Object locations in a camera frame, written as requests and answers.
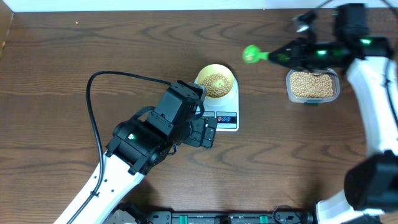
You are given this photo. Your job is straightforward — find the green plastic measuring scoop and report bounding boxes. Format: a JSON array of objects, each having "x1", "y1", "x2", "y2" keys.
[{"x1": 243, "y1": 45, "x2": 269, "y2": 63}]

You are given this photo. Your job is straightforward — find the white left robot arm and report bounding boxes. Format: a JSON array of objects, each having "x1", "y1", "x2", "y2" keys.
[{"x1": 56, "y1": 81, "x2": 217, "y2": 223}]

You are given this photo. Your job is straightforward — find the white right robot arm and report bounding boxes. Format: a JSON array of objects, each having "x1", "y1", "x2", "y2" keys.
[{"x1": 269, "y1": 3, "x2": 397, "y2": 223}]

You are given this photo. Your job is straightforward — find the white digital kitchen scale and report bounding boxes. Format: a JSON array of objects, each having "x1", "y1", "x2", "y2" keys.
[{"x1": 203, "y1": 79, "x2": 239, "y2": 132}]

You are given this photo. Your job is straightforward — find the soybeans in yellow bowl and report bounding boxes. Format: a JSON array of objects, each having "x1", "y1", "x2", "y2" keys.
[{"x1": 201, "y1": 73, "x2": 233, "y2": 98}]

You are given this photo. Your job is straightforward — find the yellow plastic bowl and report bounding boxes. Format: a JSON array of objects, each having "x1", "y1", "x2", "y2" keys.
[{"x1": 196, "y1": 64, "x2": 236, "y2": 99}]

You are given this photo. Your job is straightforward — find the clear container of soybeans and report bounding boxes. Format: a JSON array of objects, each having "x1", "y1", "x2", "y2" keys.
[{"x1": 286, "y1": 68, "x2": 340, "y2": 104}]

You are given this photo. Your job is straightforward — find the cardboard side panel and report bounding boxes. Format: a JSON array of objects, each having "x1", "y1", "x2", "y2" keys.
[{"x1": 0, "y1": 0, "x2": 14, "y2": 56}]

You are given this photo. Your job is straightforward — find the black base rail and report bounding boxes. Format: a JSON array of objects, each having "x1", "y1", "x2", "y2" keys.
[{"x1": 104, "y1": 203, "x2": 317, "y2": 224}]

